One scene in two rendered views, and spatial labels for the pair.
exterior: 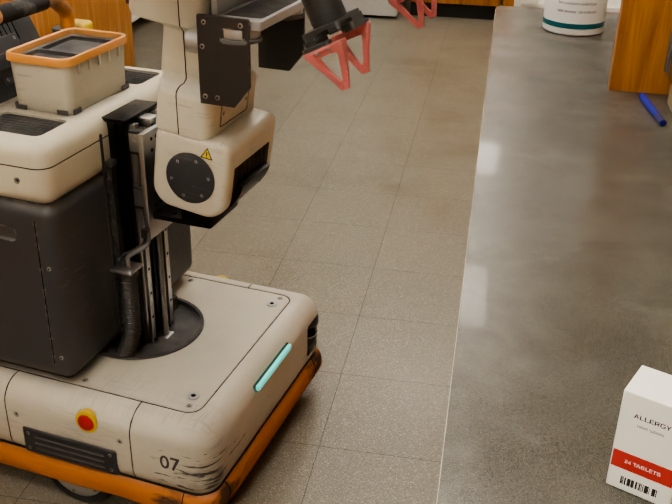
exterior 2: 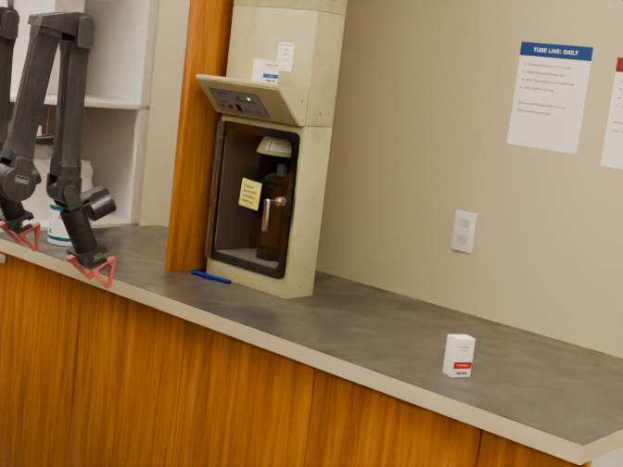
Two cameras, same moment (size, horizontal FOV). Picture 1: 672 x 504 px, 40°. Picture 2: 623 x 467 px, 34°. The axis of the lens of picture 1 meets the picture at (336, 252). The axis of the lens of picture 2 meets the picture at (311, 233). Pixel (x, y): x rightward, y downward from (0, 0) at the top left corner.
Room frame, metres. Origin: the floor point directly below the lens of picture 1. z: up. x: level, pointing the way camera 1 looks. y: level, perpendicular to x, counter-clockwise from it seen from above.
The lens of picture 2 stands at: (-0.29, 1.81, 1.56)
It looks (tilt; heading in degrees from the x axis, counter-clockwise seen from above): 9 degrees down; 301
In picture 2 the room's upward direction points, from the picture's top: 7 degrees clockwise
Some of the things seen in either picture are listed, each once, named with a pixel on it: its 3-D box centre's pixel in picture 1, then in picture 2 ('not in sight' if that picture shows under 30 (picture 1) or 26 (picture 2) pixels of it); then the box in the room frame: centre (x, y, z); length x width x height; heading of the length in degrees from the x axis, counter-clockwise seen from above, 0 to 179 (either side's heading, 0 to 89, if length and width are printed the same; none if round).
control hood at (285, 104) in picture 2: not in sight; (248, 99); (1.32, -0.46, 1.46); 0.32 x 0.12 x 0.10; 170
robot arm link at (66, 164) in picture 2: not in sight; (69, 110); (1.43, 0.08, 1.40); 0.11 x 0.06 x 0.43; 161
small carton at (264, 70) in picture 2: not in sight; (265, 70); (1.27, -0.45, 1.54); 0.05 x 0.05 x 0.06; 69
